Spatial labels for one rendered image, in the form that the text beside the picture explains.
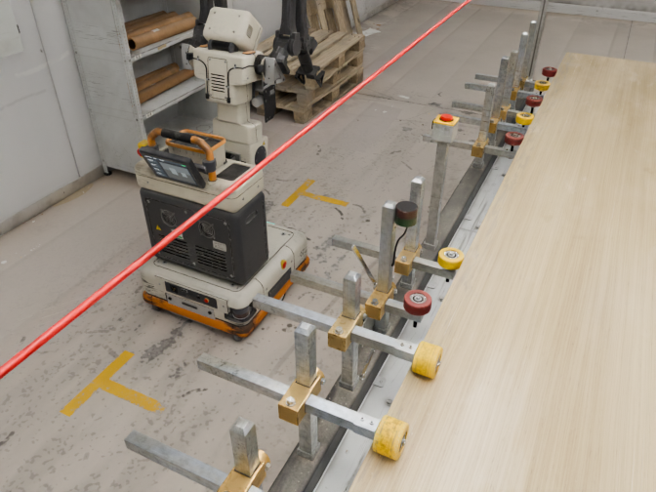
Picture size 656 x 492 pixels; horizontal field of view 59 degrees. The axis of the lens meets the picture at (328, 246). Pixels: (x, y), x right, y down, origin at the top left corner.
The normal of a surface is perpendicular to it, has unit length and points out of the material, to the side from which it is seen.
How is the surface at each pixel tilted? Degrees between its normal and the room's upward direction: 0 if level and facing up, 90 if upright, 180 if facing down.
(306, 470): 0
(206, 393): 0
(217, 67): 82
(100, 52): 90
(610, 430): 0
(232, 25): 47
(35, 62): 90
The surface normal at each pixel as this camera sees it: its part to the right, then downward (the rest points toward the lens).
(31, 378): 0.00, -0.82
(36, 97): 0.90, 0.26
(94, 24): -0.44, 0.52
